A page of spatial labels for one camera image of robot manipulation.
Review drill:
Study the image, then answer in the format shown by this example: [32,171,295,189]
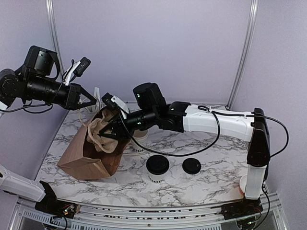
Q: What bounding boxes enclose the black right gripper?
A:
[98,108,157,141]

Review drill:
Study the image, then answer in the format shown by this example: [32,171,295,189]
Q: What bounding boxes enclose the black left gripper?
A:
[23,73,96,109]

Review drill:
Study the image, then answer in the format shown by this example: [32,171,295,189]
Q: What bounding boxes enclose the brown paper bag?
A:
[56,105,131,182]

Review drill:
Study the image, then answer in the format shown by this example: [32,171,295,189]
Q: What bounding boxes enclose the black plastic cup lid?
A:
[146,155,169,175]

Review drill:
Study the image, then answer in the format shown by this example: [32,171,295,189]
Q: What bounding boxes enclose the white paper coffee cup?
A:
[148,172,166,184]

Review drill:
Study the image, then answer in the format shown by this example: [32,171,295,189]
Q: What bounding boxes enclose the brown cardboard cup carrier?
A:
[86,115,118,153]

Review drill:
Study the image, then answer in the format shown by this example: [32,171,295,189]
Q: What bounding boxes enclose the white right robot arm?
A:
[98,82,271,219]

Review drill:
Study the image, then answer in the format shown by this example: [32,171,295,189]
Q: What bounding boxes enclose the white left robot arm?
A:
[0,46,97,218]

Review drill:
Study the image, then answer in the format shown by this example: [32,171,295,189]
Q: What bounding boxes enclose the white cup with stirrers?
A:
[84,87,102,113]

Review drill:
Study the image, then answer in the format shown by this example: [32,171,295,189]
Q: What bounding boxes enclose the stacked white paper cups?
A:
[131,130,149,155]

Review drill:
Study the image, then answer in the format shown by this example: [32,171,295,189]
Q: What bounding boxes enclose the black cup lid stack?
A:
[182,158,201,174]

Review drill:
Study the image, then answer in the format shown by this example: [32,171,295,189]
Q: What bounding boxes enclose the white orange paper cup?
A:
[239,174,247,194]

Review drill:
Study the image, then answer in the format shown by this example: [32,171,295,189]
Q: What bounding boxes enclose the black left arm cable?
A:
[0,64,80,114]

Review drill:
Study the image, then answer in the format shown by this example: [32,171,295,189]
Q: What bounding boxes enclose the left aluminium frame post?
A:
[45,0,64,73]

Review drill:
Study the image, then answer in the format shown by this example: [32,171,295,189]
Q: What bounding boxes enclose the aluminium frame post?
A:
[45,0,64,73]
[227,0,259,109]

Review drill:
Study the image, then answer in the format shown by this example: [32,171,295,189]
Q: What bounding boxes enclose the aluminium front rail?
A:
[8,193,289,230]

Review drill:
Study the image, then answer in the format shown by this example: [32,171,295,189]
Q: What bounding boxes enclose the right aluminium frame post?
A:
[227,0,259,109]

